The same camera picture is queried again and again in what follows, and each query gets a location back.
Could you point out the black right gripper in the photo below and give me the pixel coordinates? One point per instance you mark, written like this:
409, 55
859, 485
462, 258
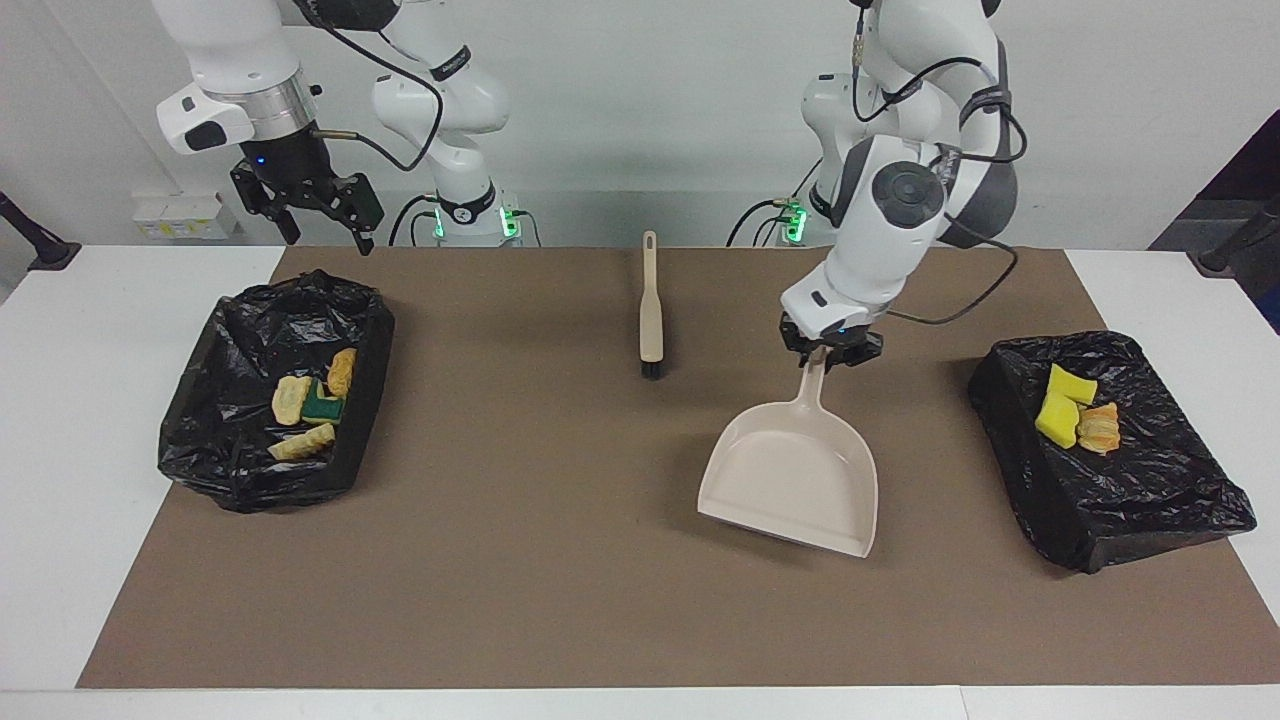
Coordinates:
295, 165

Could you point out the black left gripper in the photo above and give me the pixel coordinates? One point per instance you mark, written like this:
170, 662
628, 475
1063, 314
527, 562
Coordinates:
835, 335

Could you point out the beige plastic dustpan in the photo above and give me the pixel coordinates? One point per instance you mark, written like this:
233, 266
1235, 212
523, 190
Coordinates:
790, 480

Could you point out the brown bread roll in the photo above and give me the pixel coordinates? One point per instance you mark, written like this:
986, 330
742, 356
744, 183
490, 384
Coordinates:
342, 372

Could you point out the beige hand brush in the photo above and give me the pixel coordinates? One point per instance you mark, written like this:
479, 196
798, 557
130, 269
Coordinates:
651, 320

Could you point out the pale tan stone-like chunk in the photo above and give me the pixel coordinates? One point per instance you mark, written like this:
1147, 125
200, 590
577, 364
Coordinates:
290, 400

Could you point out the yellow sponge with green back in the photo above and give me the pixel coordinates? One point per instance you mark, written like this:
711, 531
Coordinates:
322, 408

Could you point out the small yellow sponge piece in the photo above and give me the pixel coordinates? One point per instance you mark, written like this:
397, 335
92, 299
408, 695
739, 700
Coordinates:
1056, 422

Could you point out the orange striped croissant piece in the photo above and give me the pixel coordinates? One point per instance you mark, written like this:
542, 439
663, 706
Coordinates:
305, 442

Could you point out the large yellow sponge piece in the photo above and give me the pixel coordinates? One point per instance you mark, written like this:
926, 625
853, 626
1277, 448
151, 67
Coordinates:
1072, 385

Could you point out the pale foam chunk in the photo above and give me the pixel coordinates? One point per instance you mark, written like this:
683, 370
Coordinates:
1100, 430

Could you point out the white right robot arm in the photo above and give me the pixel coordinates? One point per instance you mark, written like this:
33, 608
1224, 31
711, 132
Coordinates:
230, 80

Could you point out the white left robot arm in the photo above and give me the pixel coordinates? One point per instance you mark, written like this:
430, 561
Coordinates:
900, 200

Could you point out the black bag lined trash bin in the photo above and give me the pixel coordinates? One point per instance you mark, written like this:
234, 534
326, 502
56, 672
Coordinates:
220, 470

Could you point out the black bag lined empty bin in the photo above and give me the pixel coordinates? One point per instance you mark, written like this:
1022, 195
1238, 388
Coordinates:
1150, 500

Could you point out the large brown table mat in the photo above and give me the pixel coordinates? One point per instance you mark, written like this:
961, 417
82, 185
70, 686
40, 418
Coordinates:
550, 600

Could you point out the dark background furniture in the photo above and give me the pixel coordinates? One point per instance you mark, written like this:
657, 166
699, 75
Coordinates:
1250, 170

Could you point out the white wall power boxes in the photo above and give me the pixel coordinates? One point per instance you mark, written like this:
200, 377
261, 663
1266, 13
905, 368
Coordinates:
185, 215

